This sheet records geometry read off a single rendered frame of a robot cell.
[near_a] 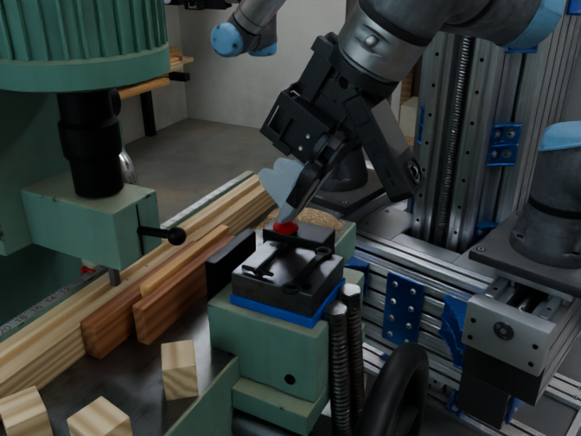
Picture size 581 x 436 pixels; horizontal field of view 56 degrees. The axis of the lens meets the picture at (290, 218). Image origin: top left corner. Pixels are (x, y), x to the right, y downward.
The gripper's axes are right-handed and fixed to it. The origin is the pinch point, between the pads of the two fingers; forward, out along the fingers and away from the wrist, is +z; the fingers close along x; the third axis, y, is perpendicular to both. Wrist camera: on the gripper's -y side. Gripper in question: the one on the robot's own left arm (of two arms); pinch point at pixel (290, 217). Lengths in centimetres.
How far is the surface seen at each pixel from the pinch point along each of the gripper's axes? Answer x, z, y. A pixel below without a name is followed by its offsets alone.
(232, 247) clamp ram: 4.0, 5.8, 3.2
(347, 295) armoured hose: 3.5, 0.7, -10.5
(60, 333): 19.8, 16.5, 10.6
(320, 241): 0.2, -0.2, -4.4
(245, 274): 8.9, 2.9, -0.7
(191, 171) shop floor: -214, 179, 104
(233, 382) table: 11.7, 14.2, -6.9
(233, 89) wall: -314, 169, 144
